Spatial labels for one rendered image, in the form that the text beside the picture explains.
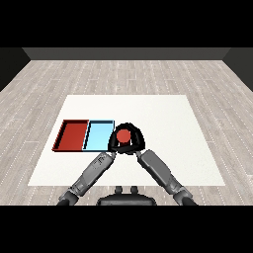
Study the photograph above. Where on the light blue shallow open box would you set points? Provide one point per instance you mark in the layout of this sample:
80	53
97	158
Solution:
98	135

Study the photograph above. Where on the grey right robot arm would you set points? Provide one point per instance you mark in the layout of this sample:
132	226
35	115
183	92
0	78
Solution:
161	171

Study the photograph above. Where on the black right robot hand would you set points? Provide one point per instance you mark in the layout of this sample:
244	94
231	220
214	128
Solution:
138	140

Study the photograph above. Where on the red shallow open box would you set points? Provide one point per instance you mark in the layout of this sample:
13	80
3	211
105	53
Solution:
70	135

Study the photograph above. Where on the small red can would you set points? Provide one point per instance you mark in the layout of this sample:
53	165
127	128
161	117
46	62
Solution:
123	135

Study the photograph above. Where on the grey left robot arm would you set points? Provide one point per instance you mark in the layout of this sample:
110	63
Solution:
94	169

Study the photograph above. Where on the dark grey robot body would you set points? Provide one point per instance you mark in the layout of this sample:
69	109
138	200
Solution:
126	199

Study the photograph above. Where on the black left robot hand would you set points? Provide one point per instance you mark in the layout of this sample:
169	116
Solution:
112	141

